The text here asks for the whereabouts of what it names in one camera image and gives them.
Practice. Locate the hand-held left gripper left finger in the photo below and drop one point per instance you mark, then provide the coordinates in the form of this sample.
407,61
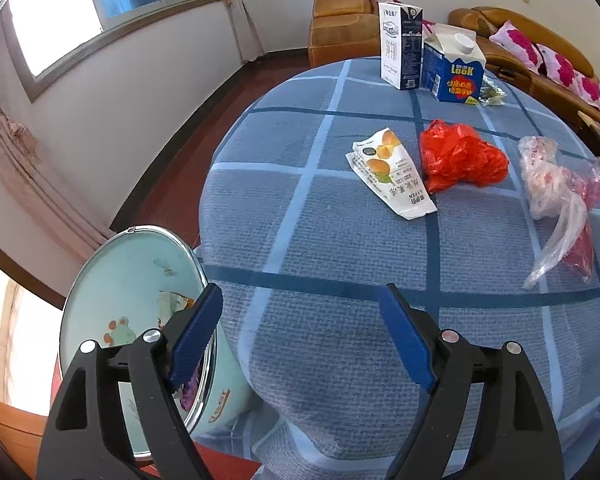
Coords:
195,340

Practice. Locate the small crumpled clear wrapper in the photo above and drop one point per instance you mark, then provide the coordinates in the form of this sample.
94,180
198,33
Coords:
491,92

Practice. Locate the pale orange-print wrapper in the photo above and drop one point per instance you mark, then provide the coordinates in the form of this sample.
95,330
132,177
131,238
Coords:
172,305

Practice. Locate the blue gable-top carton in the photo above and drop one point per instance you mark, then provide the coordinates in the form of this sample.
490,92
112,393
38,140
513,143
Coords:
455,77

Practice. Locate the red plastic bag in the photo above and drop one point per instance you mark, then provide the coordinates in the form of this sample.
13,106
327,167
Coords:
455,155

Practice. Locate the tall white milk carton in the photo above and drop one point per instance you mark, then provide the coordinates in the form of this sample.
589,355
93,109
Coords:
395,45

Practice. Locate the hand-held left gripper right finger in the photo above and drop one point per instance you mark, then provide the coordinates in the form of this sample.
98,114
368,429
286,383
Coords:
407,340

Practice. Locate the clear plastic bag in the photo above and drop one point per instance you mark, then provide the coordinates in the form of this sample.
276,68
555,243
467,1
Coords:
545,180

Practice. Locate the brown leather armchair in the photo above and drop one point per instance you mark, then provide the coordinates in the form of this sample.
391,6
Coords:
340,10

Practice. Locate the white orange-print wrapper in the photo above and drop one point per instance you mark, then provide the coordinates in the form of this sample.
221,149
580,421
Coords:
385,165

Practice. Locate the dark wooden coffee table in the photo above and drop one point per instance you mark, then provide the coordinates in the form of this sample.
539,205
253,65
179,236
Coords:
597,127

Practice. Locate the pale green enamel basin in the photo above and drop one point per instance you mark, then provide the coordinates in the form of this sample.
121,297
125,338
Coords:
130,280

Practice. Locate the pale narrow curtain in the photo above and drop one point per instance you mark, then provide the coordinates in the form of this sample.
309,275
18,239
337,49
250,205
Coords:
245,20

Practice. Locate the brown leather sofa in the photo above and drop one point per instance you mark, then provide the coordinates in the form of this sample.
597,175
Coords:
530,30

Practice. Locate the blue plaid tablecloth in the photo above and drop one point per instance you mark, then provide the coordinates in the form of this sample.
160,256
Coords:
330,240

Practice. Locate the pink tied curtain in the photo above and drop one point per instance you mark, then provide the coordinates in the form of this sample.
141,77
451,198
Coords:
10,135

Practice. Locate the purple wrapper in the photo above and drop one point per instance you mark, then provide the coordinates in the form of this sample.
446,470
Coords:
190,392

